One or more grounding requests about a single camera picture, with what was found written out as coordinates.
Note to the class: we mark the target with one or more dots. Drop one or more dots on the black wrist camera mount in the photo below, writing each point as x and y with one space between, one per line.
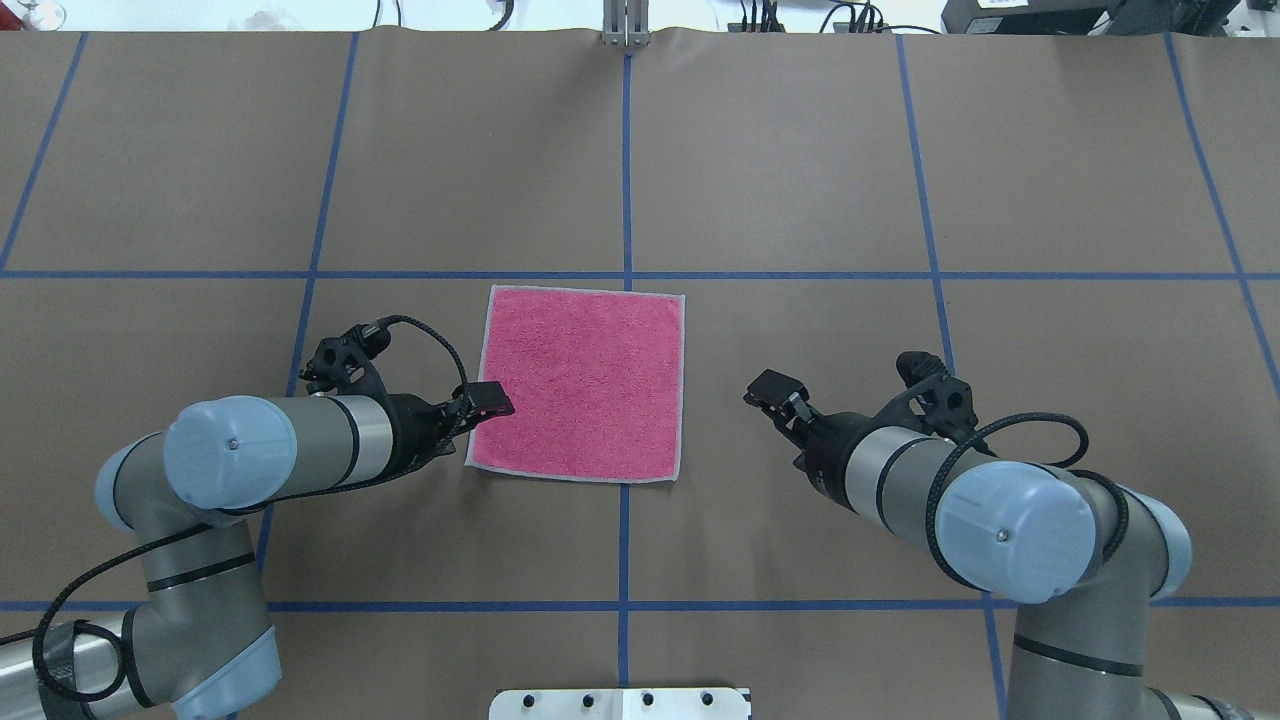
935 403
344 365

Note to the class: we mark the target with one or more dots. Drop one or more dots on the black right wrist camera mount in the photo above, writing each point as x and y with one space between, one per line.
935 403

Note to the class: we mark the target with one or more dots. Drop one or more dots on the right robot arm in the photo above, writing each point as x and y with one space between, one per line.
1005 509

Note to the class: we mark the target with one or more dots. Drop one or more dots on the pink towel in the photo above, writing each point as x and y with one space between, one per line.
597 381

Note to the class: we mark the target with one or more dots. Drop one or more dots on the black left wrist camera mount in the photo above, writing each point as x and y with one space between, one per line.
344 365

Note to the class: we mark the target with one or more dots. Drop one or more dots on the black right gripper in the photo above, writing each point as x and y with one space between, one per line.
829 438

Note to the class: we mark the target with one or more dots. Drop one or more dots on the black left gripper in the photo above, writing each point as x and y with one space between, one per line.
411 428

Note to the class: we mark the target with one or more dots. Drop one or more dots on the aluminium frame post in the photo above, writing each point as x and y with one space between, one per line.
625 23

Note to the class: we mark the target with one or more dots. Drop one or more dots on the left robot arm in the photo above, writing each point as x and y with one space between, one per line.
203 642

